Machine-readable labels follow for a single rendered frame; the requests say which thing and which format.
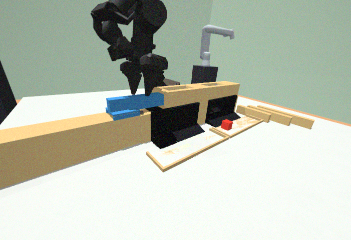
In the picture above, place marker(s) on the red cube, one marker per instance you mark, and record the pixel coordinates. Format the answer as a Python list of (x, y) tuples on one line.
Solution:
[(226, 124)]

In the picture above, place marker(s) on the blue sliding bar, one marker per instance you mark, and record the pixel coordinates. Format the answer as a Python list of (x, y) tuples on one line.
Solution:
[(123, 107)]

